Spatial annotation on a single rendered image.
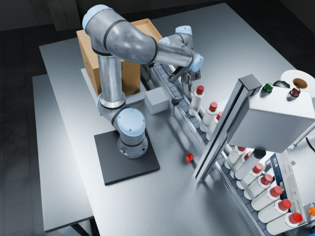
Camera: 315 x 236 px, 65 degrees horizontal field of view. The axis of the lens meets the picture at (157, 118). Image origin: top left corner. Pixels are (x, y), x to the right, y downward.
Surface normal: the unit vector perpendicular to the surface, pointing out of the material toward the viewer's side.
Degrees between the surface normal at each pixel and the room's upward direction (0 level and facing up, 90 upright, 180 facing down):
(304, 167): 0
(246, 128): 90
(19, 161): 0
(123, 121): 6
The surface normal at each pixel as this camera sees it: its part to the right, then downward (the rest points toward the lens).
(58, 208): 0.06, -0.56
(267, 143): -0.16, 0.81
